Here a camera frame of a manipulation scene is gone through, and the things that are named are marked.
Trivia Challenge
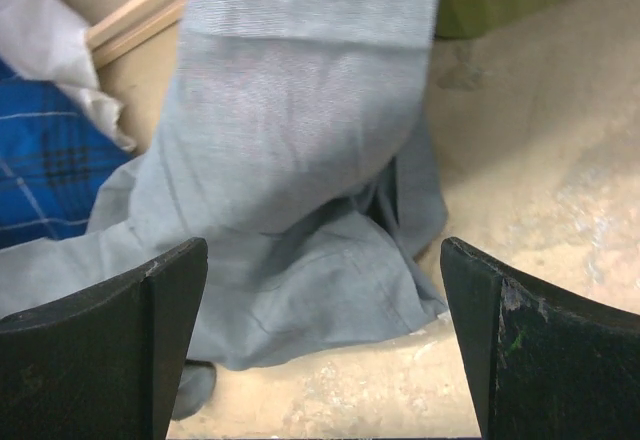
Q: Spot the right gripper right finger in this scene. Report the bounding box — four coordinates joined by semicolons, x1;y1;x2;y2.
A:
440;237;639;439

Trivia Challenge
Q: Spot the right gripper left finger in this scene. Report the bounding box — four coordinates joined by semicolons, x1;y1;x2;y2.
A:
1;238;208;439

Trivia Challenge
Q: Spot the grey button shirt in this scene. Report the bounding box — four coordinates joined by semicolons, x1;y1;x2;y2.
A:
1;0;447;420

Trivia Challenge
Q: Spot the blue plaid shirt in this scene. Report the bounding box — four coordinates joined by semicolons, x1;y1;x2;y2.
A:
0;63;131;248

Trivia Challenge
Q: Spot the white shirt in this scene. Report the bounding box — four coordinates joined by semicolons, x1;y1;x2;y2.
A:
1;0;136;152

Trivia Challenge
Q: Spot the wooden clothes rack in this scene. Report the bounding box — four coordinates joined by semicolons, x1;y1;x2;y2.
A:
86;0;187;70

